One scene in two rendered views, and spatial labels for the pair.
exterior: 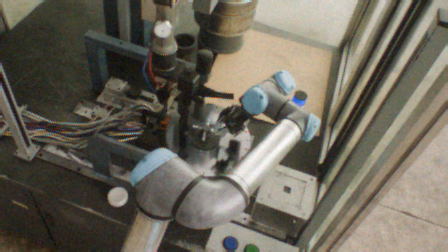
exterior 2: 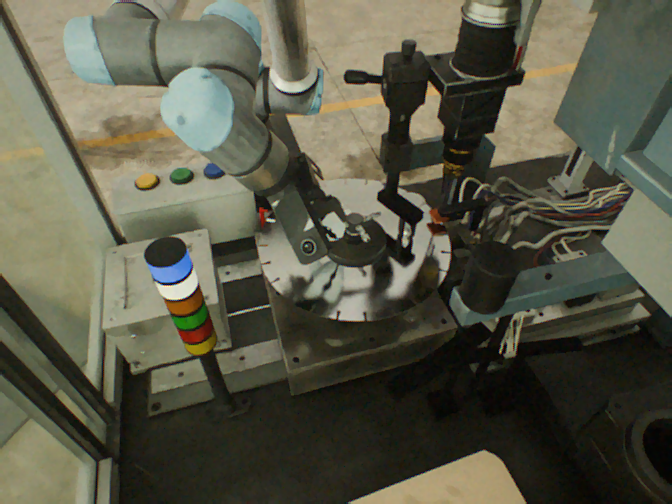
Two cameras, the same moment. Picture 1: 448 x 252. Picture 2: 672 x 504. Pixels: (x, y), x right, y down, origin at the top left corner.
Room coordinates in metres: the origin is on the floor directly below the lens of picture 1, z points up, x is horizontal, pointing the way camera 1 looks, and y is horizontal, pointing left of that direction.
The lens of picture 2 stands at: (1.39, -0.24, 1.55)
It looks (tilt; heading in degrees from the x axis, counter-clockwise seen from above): 47 degrees down; 153
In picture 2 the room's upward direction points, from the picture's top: straight up
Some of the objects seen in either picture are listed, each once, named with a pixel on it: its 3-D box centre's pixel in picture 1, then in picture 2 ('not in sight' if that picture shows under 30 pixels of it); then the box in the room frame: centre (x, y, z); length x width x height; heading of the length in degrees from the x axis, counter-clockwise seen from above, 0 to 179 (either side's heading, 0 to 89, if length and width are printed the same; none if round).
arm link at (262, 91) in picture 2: not in sight; (246, 88); (0.28, 0.07, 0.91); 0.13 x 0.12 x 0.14; 60
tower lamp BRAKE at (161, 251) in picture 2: (299, 98); (168, 260); (0.99, -0.25, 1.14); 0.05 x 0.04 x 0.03; 169
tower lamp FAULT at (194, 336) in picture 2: not in sight; (193, 322); (0.99, -0.25, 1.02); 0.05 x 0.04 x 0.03; 169
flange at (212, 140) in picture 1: (205, 134); (354, 235); (0.91, 0.04, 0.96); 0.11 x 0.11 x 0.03
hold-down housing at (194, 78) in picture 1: (187, 92); (401, 111); (0.89, 0.12, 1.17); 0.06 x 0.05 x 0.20; 70
